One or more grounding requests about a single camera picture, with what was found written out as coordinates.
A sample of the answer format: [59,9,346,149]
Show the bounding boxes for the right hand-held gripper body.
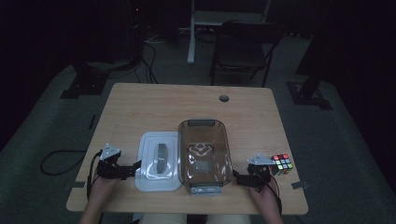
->
[247,152,276,189]

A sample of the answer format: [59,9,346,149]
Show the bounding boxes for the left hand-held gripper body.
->
[94,142,122,180]

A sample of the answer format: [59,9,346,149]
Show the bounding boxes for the white storage box lid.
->
[134,131,183,193]

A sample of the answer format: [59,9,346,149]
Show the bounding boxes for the multicoloured puzzle cube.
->
[269,152,295,176]

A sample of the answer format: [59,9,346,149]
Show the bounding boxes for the transparent brown storage box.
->
[177,118,234,197]

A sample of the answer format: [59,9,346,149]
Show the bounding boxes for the person's right hand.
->
[247,180,282,213]

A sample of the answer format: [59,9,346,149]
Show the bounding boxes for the person's left hand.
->
[88,176,121,208]

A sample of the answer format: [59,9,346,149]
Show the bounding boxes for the black stand base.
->
[60,60,110,100]

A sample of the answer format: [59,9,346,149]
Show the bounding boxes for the black stand with base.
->
[286,0,333,111]

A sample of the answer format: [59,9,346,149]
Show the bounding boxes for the black folding chair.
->
[209,20,287,89]

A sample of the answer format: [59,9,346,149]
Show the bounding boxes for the dark equipment tower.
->
[125,0,148,62]

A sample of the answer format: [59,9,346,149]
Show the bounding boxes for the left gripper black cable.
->
[86,149,104,201]

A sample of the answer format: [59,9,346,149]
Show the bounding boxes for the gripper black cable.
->
[266,173,283,217]
[86,149,104,201]

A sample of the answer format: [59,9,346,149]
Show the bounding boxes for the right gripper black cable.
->
[266,173,283,217]

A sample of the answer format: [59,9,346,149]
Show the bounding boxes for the black floor cable loop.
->
[39,149,89,176]

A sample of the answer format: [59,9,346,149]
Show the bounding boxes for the black floor cables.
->
[134,32,158,84]

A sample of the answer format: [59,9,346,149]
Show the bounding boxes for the white desk frame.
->
[187,0,273,65]

